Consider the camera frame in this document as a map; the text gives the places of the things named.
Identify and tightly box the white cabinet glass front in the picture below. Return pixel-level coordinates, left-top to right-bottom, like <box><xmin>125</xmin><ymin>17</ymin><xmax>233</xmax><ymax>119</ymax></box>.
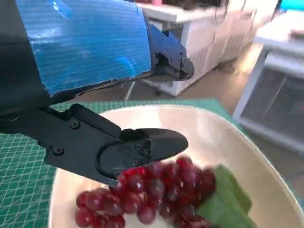
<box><xmin>135</xmin><ymin>2</ymin><xmax>257</xmax><ymax>97</ymax></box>

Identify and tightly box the white square plate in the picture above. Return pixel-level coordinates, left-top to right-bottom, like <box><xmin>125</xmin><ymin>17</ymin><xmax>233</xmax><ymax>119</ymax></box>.
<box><xmin>48</xmin><ymin>105</ymin><xmax>304</xmax><ymax>228</ymax></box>

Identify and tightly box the red toy grapes green leaf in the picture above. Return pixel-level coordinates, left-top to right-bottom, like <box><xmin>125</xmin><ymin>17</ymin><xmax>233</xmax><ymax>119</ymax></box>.
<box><xmin>75</xmin><ymin>155</ymin><xmax>258</xmax><ymax>228</ymax></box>

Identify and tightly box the bare left hand blue tape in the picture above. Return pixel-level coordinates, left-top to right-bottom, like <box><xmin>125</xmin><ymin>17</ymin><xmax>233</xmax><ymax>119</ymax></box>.
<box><xmin>0</xmin><ymin>0</ymin><xmax>195</xmax><ymax>187</ymax></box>

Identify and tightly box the green cutting mat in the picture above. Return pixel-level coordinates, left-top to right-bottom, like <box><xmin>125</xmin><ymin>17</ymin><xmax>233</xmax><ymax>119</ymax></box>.
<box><xmin>0</xmin><ymin>98</ymin><xmax>244</xmax><ymax>228</ymax></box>

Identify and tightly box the white cabinet vent grille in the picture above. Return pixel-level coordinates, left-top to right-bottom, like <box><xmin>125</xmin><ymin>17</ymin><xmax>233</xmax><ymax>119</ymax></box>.
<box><xmin>232</xmin><ymin>28</ymin><xmax>304</xmax><ymax>152</ymax></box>

